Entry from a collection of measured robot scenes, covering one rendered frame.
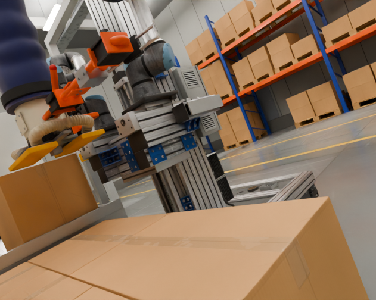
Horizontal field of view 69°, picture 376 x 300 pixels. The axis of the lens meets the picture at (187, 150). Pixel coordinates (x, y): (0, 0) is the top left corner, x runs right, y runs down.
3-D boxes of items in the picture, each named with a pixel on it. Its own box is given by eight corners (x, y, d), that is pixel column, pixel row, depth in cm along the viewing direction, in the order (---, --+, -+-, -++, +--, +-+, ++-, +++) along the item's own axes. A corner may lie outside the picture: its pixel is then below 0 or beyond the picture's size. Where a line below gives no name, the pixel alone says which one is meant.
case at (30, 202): (6, 252, 174) (-19, 193, 173) (67, 222, 202) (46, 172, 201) (28, 255, 131) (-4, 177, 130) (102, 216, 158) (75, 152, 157)
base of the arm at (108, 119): (111, 130, 188) (106, 116, 188) (122, 123, 177) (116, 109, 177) (92, 135, 178) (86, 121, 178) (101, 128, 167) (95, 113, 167)
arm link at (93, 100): (109, 110, 173) (101, 90, 172) (88, 117, 170) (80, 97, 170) (111, 113, 185) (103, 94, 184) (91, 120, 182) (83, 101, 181)
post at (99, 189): (126, 270, 219) (78, 154, 216) (133, 265, 223) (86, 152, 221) (130, 271, 214) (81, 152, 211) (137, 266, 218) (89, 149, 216)
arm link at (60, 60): (88, 111, 168) (64, 48, 187) (64, 119, 165) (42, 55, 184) (93, 121, 179) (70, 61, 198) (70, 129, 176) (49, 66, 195)
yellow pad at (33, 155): (9, 172, 115) (5, 161, 114) (34, 164, 121) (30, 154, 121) (29, 153, 90) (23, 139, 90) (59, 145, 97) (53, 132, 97)
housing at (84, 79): (78, 88, 79) (72, 74, 79) (99, 86, 84) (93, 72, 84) (88, 78, 74) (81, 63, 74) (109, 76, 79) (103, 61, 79)
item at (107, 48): (93, 68, 69) (86, 49, 69) (118, 66, 74) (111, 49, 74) (108, 52, 63) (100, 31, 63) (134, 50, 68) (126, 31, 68)
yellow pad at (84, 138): (55, 158, 128) (50, 148, 128) (75, 152, 135) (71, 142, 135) (83, 138, 103) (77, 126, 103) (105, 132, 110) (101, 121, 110)
